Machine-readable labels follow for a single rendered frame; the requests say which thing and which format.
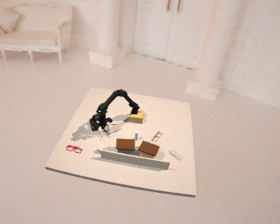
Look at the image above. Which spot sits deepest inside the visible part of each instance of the red glasses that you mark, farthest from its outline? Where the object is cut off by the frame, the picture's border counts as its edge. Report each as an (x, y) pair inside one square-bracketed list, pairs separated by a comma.
[(77, 150)]

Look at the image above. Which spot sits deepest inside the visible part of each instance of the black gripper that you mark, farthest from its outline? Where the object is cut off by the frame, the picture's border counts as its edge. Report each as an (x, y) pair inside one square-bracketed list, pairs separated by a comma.
[(102, 123)]

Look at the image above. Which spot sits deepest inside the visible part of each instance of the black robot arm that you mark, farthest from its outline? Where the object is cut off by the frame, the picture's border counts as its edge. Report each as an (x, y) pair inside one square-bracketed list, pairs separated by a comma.
[(104, 106)]

